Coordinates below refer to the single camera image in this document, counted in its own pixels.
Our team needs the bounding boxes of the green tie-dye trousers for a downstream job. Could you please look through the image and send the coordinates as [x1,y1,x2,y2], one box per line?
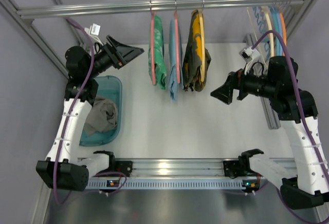
[148,13,167,90]

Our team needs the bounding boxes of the pink hanger with green trousers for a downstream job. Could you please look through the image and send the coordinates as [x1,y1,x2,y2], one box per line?
[150,0,156,85]

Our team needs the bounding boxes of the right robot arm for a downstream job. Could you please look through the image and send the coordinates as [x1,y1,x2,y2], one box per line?
[210,56,328,210]

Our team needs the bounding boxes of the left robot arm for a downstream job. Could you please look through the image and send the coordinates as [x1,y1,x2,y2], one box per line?
[36,35,144,192]

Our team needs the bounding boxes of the camouflage yellow trousers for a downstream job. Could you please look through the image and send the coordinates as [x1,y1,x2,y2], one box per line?
[182,10,211,92]

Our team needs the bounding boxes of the light blue trousers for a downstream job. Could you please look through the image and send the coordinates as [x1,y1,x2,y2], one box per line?
[168,18,183,101]

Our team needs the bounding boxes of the pink hanger with blue trousers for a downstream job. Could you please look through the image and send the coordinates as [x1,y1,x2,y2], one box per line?
[174,0,181,84]

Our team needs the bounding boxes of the cream hanger with camouflage trousers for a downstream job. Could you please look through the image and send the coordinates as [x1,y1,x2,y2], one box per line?
[198,0,206,82]

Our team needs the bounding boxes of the teal plastic basket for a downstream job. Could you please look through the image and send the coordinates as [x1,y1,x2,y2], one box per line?
[80,76,122,146]

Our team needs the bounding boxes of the grey cloth in basket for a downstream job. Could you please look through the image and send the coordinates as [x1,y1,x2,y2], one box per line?
[84,96,118,136]

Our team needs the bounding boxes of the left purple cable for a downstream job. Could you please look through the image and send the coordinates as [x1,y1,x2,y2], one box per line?
[52,17,128,206]

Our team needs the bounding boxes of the aluminium hanging rail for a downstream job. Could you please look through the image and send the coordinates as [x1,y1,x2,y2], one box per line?
[16,0,306,19]

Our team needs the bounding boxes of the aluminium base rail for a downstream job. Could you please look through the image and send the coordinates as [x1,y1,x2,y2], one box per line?
[93,158,257,180]

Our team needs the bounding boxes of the right aluminium frame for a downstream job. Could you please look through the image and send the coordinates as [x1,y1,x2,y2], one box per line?
[244,0,317,129]

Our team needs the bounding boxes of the aluminium frame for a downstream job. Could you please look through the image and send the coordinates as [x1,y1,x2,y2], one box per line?
[1,0,82,77]
[244,0,317,129]

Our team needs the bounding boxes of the left aluminium frame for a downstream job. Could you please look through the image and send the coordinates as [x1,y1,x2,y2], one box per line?
[1,0,82,77]

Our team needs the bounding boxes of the slotted cable duct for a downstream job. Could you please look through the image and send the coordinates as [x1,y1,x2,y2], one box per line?
[86,179,257,190]

